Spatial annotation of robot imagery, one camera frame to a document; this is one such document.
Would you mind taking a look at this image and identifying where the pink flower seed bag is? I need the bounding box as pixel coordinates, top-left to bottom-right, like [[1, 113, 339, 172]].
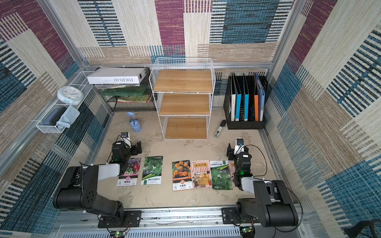
[[117, 158, 141, 187]]

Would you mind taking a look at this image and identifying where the green gourd seed bag top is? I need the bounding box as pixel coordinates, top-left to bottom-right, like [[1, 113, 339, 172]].
[[210, 160, 233, 190]]

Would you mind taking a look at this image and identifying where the green gourd seed bag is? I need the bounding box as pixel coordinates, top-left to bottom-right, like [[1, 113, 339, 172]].
[[210, 160, 233, 190], [141, 156, 163, 185]]

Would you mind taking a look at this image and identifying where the green gourd seed bag bottom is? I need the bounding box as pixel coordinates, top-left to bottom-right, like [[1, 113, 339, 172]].
[[141, 156, 163, 185]]

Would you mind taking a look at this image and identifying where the orange marigold seed bag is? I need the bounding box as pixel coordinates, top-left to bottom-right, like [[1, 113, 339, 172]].
[[172, 160, 193, 191]]

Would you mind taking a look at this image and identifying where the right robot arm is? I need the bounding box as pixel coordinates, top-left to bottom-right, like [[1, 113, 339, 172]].
[[227, 138, 301, 232]]

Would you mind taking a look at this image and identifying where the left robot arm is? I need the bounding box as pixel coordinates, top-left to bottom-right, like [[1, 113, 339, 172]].
[[53, 140, 142, 229]]

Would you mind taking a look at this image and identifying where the black white remote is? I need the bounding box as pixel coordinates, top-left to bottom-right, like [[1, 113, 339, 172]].
[[214, 120, 227, 138]]

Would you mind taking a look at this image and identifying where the green and red book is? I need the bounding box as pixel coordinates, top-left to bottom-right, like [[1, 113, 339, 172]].
[[117, 95, 151, 103]]

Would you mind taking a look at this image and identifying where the black mesh document tray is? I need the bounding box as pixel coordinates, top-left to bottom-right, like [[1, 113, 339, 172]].
[[96, 67, 156, 113]]

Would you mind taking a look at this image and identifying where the teal file folder left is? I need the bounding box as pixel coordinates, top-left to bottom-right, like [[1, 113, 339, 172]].
[[233, 73, 242, 121]]

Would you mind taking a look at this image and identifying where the teal file folder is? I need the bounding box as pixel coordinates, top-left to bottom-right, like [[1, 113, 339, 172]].
[[243, 75, 249, 122], [233, 73, 242, 121]]

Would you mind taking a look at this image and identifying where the black file organizer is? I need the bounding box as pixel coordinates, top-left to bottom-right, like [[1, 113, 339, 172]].
[[223, 73, 268, 130]]

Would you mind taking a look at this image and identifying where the green plastic case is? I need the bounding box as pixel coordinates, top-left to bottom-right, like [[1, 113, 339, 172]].
[[100, 87, 147, 96]]

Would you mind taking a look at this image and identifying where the orange file folder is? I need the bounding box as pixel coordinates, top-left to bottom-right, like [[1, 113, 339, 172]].
[[254, 74, 260, 122]]

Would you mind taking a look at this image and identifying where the white file folder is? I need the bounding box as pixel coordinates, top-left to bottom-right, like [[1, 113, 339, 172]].
[[231, 73, 236, 122]]

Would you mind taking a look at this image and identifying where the light blue cloth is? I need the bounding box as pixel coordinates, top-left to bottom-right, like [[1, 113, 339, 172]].
[[57, 106, 80, 130]]

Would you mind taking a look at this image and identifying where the magazine stack under box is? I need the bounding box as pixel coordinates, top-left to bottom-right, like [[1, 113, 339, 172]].
[[93, 84, 140, 89]]

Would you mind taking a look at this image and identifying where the white folio box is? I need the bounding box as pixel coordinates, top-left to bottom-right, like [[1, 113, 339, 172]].
[[87, 67, 147, 85]]

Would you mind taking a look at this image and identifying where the blue file folder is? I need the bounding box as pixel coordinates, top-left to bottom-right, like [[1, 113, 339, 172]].
[[257, 76, 265, 122]]

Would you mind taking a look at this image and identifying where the white round clock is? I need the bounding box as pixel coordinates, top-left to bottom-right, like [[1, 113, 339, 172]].
[[57, 86, 84, 106]]

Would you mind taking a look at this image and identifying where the dark blue case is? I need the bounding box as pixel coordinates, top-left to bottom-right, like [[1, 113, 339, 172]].
[[42, 107, 67, 126]]

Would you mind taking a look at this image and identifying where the teal file folder right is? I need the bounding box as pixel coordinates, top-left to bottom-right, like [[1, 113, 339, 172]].
[[243, 75, 249, 122]]

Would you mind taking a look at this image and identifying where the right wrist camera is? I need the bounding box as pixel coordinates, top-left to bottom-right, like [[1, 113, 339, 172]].
[[234, 138, 245, 155]]

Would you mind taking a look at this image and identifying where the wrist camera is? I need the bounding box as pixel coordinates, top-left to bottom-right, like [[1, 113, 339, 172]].
[[121, 132, 132, 147], [234, 138, 245, 155]]

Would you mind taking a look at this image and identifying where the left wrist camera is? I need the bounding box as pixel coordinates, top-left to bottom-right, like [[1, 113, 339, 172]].
[[121, 132, 132, 147]]

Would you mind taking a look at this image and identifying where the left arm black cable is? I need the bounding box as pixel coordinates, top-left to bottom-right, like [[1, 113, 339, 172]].
[[105, 135, 132, 164]]

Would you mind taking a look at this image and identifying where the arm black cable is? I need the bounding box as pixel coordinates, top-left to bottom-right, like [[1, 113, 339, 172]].
[[105, 135, 132, 164], [243, 144, 304, 233]]

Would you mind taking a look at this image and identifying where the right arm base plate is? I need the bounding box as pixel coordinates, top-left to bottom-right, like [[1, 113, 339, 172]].
[[221, 207, 259, 225]]

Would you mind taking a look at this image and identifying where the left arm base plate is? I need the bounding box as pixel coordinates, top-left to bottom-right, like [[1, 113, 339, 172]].
[[98, 210, 142, 229]]

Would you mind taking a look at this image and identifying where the white wire three-tier shelf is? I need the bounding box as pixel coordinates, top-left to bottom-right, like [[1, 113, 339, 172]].
[[149, 57, 216, 140]]

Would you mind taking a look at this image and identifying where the white wire wall basket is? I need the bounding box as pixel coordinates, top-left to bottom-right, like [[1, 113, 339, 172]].
[[36, 70, 94, 133]]

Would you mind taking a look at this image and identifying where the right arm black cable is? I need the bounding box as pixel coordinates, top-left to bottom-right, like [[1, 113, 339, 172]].
[[243, 144, 304, 233]]

